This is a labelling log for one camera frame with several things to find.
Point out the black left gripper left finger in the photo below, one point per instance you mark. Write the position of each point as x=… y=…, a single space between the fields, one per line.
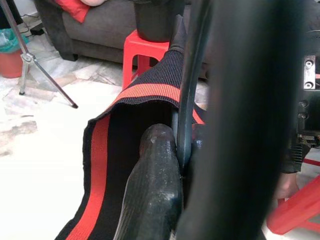
x=155 y=175

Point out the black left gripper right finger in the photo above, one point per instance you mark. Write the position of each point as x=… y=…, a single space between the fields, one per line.
x=198 y=140

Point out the black plastic hanger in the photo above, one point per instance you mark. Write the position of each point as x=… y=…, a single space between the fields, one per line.
x=186 y=120

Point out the navy jersey red stripe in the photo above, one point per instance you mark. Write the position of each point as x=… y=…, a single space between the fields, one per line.
x=100 y=162

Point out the red plastic stool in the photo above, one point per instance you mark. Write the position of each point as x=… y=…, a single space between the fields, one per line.
x=295 y=210
x=130 y=62

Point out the black plastic bucket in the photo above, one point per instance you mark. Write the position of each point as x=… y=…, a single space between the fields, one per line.
x=152 y=22

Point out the grey fabric sofa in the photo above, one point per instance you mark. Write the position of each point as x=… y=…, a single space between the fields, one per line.
x=100 y=32

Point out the pink cat face pillow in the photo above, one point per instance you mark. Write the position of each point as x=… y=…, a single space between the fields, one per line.
x=93 y=2

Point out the red pillow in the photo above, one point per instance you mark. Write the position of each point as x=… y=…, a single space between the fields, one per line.
x=72 y=10

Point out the red bin teal bag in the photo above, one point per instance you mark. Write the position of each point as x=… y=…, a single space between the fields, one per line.
x=10 y=65

